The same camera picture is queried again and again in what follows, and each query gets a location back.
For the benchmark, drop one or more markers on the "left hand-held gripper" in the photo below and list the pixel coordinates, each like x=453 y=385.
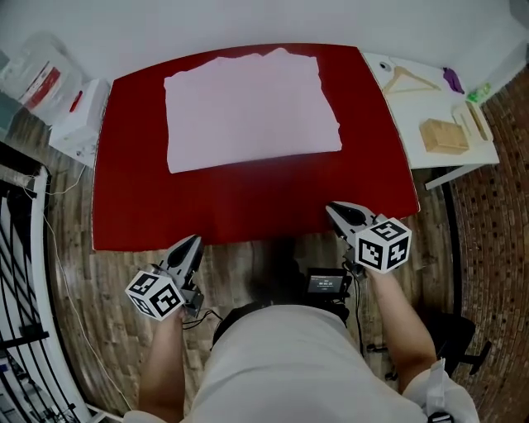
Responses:
x=159 y=291

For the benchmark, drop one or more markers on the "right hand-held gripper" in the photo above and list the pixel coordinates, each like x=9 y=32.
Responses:
x=382 y=248

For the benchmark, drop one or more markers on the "pink robe garment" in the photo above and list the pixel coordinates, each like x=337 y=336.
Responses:
x=248 y=115

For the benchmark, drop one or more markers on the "person's left forearm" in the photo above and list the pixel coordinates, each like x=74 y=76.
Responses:
x=163 y=367

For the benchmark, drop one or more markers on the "person's right forearm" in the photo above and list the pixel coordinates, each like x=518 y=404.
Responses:
x=403 y=330

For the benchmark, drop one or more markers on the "black device with screen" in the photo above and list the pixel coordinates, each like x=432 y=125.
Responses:
x=324 y=284

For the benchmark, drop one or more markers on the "red covered table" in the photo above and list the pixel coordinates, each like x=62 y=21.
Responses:
x=248 y=206

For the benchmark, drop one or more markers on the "person's black trousers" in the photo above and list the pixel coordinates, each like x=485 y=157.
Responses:
x=273 y=272

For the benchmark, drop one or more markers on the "wooden box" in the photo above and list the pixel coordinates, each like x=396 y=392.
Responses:
x=444 y=136

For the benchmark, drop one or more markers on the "white side table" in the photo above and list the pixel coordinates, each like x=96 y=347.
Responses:
x=434 y=124

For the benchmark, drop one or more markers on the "wooden clothes hanger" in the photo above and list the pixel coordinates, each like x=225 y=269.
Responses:
x=390 y=84

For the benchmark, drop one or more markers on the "black and white stair railing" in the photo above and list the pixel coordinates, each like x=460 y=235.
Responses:
x=41 y=268

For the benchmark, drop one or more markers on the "round metal desk grommet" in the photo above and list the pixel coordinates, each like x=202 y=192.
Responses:
x=385 y=66

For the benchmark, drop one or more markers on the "person's white shirt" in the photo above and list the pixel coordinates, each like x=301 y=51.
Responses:
x=289 y=372

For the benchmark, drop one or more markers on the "light wooden rack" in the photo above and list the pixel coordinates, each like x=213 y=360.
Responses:
x=475 y=122

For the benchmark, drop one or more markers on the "black office chair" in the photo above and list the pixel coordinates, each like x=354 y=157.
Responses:
x=458 y=338

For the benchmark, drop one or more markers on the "white cabinet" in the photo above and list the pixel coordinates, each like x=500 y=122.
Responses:
x=80 y=124

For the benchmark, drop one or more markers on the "purple cloth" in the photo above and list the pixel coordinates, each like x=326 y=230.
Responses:
x=452 y=80

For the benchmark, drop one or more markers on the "green plastic bottle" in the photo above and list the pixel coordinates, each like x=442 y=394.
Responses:
x=479 y=93

